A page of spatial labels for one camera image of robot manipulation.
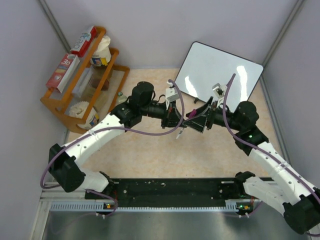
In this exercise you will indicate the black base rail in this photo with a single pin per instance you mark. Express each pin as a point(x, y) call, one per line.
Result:
point(174, 192)

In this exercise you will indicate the pink marker cap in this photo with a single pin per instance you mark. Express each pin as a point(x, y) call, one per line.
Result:
point(192, 114)

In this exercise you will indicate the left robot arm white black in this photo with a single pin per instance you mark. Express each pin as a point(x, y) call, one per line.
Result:
point(65, 162)

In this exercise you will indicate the red white toothpaste box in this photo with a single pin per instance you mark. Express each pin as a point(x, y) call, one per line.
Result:
point(83, 42)
point(63, 72)

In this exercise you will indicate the red white toothpaste box lower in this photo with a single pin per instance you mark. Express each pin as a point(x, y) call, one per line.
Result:
point(63, 72)

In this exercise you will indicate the red white toothpaste box upper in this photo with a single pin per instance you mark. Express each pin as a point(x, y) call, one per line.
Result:
point(83, 42)

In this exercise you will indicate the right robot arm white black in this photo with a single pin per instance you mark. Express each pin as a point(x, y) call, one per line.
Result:
point(296, 199)

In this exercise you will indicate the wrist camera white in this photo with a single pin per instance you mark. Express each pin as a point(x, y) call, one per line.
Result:
point(219, 90)
point(171, 94)

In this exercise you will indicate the orange wooden shelf rack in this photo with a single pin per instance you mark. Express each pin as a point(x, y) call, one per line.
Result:
point(82, 104)

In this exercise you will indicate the clear plastic bottle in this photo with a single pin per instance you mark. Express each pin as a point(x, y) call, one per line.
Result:
point(121, 98)

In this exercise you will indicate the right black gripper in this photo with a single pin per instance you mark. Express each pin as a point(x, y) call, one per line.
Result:
point(199, 123)

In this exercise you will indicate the white cup upper shelf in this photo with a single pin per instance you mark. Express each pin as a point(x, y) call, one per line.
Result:
point(102, 55)

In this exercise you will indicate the brown box on shelf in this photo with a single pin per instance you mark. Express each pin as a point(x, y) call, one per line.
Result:
point(105, 85)

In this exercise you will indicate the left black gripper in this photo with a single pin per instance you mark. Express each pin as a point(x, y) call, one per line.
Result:
point(173, 117)

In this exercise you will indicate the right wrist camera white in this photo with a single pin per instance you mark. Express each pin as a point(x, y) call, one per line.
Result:
point(219, 90)

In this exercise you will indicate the white whiteboard black frame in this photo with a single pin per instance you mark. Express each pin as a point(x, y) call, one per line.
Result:
point(204, 66)

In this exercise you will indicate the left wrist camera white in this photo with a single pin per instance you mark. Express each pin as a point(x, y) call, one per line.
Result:
point(171, 94)

